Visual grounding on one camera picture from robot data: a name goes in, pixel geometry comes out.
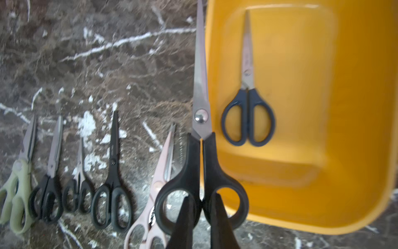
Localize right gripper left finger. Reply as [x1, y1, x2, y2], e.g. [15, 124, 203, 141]
[166, 197, 194, 249]

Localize small black handled scissors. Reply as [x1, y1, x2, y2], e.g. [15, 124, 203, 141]
[62, 138, 94, 214]

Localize black handled steel scissors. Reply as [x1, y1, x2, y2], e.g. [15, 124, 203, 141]
[28, 116, 63, 224]

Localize blue handled scissors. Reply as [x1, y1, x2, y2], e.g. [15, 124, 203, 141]
[221, 10, 276, 147]

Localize black handled medium scissors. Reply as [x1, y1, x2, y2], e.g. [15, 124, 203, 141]
[154, 1, 249, 234]

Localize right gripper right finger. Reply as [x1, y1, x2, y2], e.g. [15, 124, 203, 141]
[210, 193, 240, 249]

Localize all black scissors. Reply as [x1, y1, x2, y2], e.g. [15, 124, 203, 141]
[91, 111, 133, 233]

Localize pink kitchen scissors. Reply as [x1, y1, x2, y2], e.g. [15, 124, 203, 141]
[124, 123, 176, 249]

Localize cream green handled scissors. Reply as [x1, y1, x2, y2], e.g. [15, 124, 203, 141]
[1, 116, 37, 234]

